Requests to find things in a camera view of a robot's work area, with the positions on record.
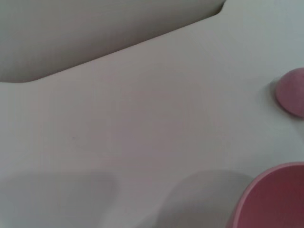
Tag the pink plastic bowl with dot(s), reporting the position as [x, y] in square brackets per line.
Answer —
[273, 199]

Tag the pink round bun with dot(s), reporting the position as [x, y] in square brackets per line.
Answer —
[292, 91]

